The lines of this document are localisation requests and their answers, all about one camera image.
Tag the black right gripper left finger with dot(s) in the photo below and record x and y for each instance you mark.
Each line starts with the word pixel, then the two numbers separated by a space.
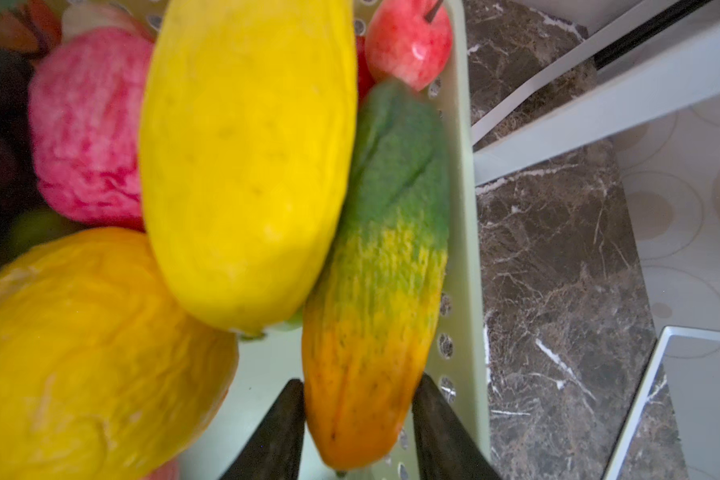
pixel 274 450

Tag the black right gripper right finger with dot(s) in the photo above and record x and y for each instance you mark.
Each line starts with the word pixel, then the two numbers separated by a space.
pixel 444 448

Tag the orange mango fruit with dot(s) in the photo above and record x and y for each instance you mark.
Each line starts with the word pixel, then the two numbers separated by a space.
pixel 370 320

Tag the pale green plastic basket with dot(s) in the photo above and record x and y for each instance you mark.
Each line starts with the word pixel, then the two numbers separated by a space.
pixel 456 360

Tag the yellow orange citrus fruit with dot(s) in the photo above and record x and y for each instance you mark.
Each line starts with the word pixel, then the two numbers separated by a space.
pixel 102 374

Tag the yellow papaya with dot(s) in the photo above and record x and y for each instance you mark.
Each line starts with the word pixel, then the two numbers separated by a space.
pixel 245 142

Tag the dark grape bunch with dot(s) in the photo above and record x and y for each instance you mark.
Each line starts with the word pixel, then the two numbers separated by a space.
pixel 16 179

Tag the pink dragon fruit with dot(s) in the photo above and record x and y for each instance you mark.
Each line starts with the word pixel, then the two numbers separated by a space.
pixel 84 108

